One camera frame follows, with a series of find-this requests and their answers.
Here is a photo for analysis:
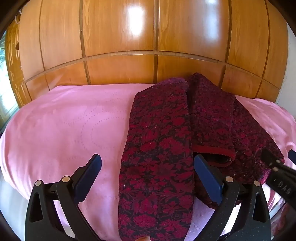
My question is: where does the wooden panelled wardrobe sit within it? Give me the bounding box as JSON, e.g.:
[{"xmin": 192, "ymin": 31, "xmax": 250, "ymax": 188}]
[{"xmin": 5, "ymin": 1, "xmax": 288, "ymax": 106}]

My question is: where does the pink bed sheet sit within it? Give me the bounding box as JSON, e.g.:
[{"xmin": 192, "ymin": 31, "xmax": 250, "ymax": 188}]
[{"xmin": 1, "ymin": 84, "xmax": 295, "ymax": 240}]

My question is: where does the red floral patterned garment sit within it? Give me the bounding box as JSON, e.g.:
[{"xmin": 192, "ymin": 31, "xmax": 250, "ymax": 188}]
[{"xmin": 118, "ymin": 73, "xmax": 284, "ymax": 240}]

